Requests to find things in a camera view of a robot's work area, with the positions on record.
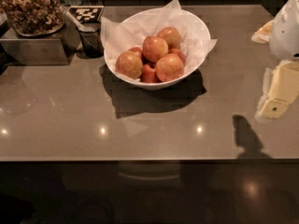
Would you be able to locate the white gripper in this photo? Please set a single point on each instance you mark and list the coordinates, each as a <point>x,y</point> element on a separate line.
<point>286,32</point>

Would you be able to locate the white bowl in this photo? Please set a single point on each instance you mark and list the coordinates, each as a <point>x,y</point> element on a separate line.
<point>157,84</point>

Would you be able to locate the red right apple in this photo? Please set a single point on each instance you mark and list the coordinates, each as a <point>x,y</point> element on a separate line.
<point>179,53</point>

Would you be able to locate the back right apple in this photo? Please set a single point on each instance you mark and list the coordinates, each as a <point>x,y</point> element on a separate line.
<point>172,37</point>

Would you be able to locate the front right apple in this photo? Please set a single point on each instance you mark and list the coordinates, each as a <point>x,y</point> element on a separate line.
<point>169,67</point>

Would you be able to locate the top centre apple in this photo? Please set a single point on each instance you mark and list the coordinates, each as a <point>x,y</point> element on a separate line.
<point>154,48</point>

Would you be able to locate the red bottom apple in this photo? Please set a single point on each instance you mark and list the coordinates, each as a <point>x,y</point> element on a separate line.
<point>149,74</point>

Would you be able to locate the small red left apple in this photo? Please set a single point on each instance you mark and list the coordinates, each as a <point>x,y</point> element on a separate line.
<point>137,51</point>

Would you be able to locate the front left apple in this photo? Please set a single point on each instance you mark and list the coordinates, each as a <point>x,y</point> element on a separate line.
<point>129,64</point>

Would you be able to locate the white paper liner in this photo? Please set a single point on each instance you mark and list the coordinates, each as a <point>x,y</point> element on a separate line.
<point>124,34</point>

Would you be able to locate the dark cup with scoop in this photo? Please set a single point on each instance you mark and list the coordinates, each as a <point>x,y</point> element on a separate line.
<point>89,33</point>

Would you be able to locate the black white marker tag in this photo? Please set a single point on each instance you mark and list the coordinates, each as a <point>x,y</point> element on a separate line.
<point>87,13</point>

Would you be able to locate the metal box stand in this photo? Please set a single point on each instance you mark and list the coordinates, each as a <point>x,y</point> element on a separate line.
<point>56,49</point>

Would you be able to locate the glass jar of nuts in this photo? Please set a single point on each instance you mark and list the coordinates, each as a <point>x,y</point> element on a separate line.
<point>33,17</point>

